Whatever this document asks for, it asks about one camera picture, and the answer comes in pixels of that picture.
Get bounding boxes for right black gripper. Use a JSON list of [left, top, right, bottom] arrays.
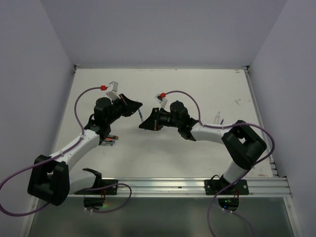
[[140, 107, 181, 130]]

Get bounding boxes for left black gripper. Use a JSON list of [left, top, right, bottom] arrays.
[[106, 93, 141, 125]]

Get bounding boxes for light blue capped pen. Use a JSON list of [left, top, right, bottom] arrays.
[[138, 109, 144, 123]]

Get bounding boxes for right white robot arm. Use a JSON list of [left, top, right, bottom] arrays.
[[139, 101, 267, 194]]

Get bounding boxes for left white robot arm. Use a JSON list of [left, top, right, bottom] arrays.
[[27, 94, 143, 206]]

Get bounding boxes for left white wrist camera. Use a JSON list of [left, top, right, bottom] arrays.
[[106, 81, 120, 101]]

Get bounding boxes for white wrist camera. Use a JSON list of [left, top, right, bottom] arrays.
[[155, 92, 168, 109], [106, 81, 120, 101]]

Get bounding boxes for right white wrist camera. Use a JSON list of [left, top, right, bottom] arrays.
[[155, 92, 168, 109]]

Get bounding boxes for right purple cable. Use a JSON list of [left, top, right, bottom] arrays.
[[164, 90, 276, 237]]

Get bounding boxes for purple cable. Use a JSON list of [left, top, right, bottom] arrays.
[[0, 85, 107, 217], [164, 90, 276, 237]]

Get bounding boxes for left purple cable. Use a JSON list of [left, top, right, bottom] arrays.
[[0, 85, 107, 217]]

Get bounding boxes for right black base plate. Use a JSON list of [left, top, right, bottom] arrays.
[[204, 179, 249, 196]]

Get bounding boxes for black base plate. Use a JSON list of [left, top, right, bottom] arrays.
[[75, 179, 118, 196], [204, 179, 249, 196]]

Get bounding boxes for aluminium front rail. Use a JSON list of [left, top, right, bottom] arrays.
[[32, 176, 293, 199]]

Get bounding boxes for aluminium rail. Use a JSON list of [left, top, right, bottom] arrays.
[[32, 176, 293, 199], [242, 66, 279, 178]]

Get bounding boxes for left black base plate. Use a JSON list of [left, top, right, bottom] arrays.
[[75, 179, 118, 196]]

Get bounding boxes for aluminium right side rail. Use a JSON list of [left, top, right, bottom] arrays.
[[242, 66, 279, 178]]

